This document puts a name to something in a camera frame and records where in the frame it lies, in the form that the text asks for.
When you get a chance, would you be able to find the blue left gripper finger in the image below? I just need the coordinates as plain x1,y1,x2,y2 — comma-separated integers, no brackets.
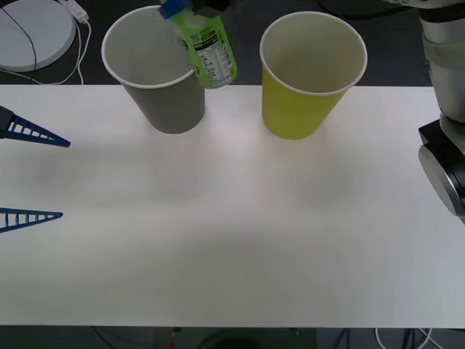
0,105,72,148
0,207,64,234

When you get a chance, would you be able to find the white cable under table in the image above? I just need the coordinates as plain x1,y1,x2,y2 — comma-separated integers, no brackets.
373,326,442,349

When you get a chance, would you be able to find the green plastic bottle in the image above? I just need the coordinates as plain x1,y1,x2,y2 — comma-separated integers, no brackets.
170,7,239,91

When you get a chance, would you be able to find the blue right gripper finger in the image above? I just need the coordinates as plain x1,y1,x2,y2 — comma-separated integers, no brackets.
158,0,192,20

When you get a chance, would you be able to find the thin black cable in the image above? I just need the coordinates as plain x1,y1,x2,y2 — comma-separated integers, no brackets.
0,5,38,71

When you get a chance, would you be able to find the white power strip cable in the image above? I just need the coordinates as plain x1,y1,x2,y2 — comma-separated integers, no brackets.
0,20,92,87

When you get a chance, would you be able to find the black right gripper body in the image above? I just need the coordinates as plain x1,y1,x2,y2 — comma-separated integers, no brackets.
191,0,233,18

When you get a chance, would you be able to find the white power strip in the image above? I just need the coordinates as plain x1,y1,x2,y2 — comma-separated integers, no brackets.
60,0,90,23

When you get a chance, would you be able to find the white round disc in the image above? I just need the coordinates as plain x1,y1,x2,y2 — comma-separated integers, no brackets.
0,0,77,72

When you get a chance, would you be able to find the yellow-green plastic bin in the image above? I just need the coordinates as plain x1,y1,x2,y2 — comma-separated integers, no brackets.
259,14,368,141

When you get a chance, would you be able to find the grey plastic bin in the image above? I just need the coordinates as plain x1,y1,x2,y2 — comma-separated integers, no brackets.
101,5,207,135

